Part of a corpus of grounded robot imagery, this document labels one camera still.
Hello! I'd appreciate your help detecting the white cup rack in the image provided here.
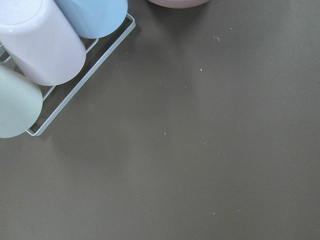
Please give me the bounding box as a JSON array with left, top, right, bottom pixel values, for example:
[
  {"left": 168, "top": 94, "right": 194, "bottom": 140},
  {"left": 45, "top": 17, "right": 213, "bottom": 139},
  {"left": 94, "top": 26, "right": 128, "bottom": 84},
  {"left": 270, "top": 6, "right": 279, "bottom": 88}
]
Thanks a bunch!
[{"left": 0, "top": 12, "right": 137, "bottom": 137}]

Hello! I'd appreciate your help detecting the pink bowl with ice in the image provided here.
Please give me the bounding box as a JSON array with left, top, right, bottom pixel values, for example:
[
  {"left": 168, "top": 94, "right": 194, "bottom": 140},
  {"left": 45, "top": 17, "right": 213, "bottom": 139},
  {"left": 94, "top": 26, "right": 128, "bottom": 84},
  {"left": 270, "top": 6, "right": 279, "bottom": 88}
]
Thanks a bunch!
[{"left": 149, "top": 0, "right": 210, "bottom": 9}]

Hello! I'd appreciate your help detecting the blue cup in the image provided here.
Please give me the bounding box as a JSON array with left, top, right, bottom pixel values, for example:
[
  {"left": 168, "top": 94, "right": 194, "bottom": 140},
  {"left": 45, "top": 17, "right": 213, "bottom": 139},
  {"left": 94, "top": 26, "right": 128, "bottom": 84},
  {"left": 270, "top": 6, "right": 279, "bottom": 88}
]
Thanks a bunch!
[{"left": 55, "top": 0, "right": 128, "bottom": 39}]

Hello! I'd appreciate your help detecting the white cup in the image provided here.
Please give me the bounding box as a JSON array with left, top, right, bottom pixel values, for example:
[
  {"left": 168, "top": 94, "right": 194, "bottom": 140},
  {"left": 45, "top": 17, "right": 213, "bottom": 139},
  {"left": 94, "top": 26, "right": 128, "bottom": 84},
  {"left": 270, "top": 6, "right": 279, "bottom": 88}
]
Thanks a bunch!
[{"left": 0, "top": 65, "right": 43, "bottom": 138}]

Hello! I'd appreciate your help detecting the pink cup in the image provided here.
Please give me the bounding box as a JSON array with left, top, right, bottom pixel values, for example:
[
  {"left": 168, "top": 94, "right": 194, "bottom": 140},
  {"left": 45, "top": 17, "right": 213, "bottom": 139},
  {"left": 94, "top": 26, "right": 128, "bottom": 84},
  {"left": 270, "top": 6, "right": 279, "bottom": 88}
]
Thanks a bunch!
[{"left": 0, "top": 0, "right": 86, "bottom": 86}]

